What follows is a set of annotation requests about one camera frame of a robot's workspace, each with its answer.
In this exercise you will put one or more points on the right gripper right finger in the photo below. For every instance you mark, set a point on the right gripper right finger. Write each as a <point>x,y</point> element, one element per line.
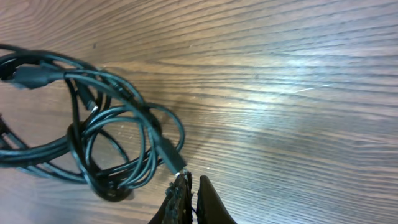
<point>210,208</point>

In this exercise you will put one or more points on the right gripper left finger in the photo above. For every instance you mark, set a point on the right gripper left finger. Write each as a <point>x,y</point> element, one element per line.
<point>177,205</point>

